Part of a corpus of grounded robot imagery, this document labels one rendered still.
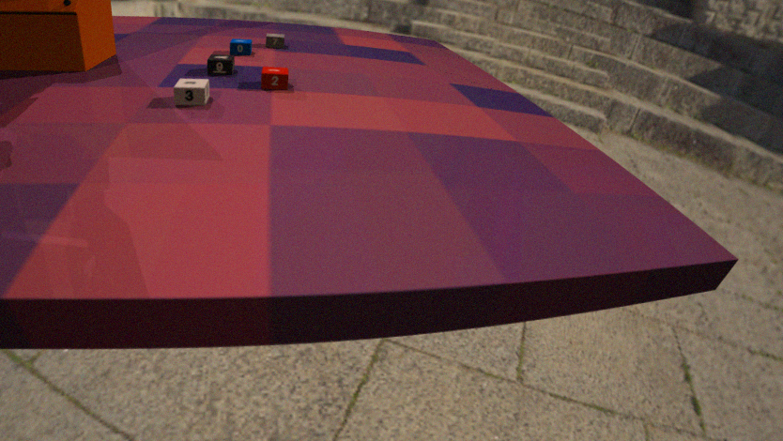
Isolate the blue block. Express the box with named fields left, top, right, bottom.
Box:
left=230, top=38, right=253, bottom=55

